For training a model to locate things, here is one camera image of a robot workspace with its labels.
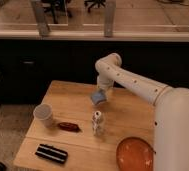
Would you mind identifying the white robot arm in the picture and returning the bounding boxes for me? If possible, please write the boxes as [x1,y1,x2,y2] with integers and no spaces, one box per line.
[95,53,189,171]

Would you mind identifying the dark red oblong object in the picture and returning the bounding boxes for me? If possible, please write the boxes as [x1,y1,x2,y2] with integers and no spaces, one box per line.
[58,122,80,132]

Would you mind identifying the wooden table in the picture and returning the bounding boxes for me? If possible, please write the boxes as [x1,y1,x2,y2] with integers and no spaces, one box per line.
[14,81,154,171]

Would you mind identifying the white paper cup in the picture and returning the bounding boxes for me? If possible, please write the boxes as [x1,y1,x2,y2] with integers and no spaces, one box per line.
[33,104,54,127]

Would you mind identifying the black office chair right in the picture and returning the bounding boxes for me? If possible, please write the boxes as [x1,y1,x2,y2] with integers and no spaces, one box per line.
[84,0,106,13]

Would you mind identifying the black office chair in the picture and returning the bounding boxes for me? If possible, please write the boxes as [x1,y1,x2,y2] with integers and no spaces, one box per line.
[41,0,72,24]
[84,0,106,13]

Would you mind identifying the black cabinet front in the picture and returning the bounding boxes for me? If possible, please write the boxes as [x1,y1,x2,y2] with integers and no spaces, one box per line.
[0,39,189,104]

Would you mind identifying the black white striped box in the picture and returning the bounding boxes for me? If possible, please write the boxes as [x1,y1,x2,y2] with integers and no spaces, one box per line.
[35,144,68,164]

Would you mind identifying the black office chair left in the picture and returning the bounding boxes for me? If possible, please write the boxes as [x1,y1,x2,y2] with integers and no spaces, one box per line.
[41,0,72,24]

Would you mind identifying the grey metal post right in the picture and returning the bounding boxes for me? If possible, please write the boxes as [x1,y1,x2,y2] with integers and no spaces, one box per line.
[104,0,116,37]

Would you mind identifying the grey metal post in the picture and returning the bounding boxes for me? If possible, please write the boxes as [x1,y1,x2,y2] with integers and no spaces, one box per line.
[31,0,50,37]
[104,0,116,37]

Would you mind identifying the grey metal post left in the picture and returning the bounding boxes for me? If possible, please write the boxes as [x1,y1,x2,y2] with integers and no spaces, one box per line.
[31,0,50,37]

